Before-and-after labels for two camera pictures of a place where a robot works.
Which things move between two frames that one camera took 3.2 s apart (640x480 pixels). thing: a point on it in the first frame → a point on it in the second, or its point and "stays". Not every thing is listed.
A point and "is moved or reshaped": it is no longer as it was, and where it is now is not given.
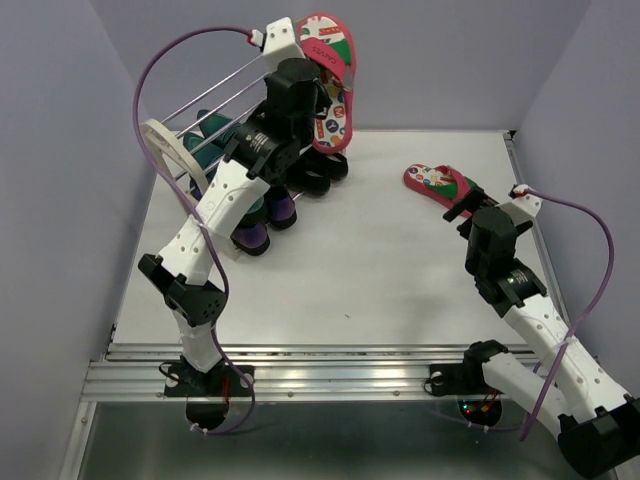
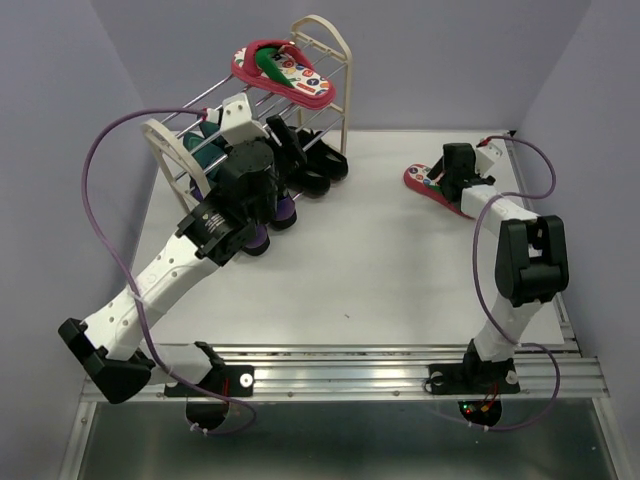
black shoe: (309, 177) stays
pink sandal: (328, 45) is moved or reshaped
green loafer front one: (206, 156) stays
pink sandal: (440, 184) stays
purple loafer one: (281, 210) stays
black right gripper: (475, 199) → (475, 174)
